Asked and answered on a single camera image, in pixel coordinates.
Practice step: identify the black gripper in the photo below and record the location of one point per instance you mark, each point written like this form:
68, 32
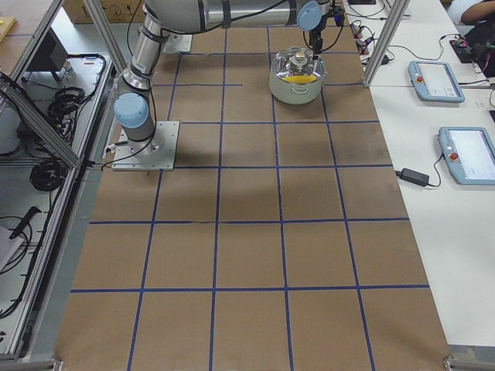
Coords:
318, 28

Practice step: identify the glass pot lid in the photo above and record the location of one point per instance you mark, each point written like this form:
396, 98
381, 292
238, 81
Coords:
297, 61

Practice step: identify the yellow corn cob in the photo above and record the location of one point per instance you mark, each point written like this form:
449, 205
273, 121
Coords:
301, 79

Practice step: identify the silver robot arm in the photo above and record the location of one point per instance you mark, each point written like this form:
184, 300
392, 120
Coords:
164, 18

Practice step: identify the pale green steel pot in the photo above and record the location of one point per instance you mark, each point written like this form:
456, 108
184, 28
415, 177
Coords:
295, 94

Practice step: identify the upper blue teach pendant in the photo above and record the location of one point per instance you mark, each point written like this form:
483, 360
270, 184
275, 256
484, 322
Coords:
435, 82

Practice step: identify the blue teach pendant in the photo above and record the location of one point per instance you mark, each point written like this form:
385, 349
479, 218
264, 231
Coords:
435, 82
469, 155

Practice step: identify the black power adapter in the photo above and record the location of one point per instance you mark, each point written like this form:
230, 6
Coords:
413, 177

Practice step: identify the lower blue teach pendant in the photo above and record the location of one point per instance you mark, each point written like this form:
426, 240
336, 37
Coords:
469, 155

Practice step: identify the cardboard box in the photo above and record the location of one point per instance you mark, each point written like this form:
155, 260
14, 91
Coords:
116, 11

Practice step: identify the aluminium frame post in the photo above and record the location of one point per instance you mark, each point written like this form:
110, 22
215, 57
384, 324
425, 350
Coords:
387, 33

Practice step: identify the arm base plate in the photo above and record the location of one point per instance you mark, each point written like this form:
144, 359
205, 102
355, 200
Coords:
177, 44
159, 155

